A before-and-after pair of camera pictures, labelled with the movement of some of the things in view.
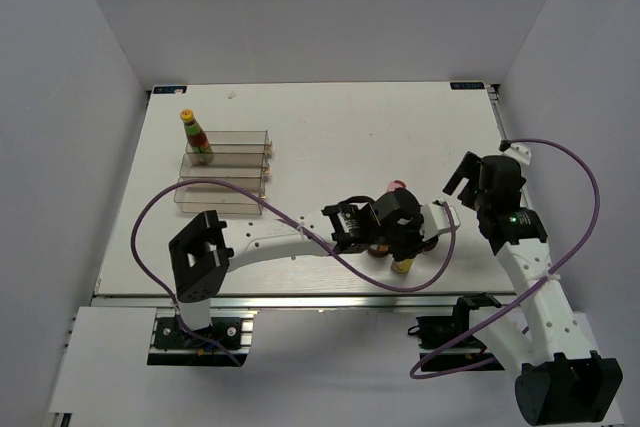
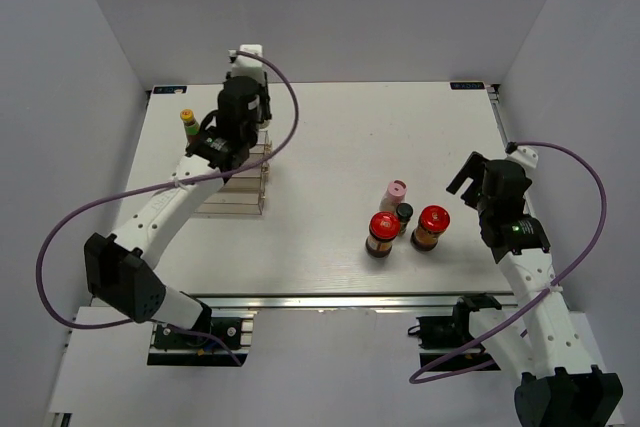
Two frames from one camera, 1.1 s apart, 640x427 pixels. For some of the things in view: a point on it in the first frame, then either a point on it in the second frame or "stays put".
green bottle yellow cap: (198, 142) stays put
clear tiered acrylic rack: (239, 156) stays put
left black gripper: (401, 253) to (265, 98)
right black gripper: (468, 168) stays put
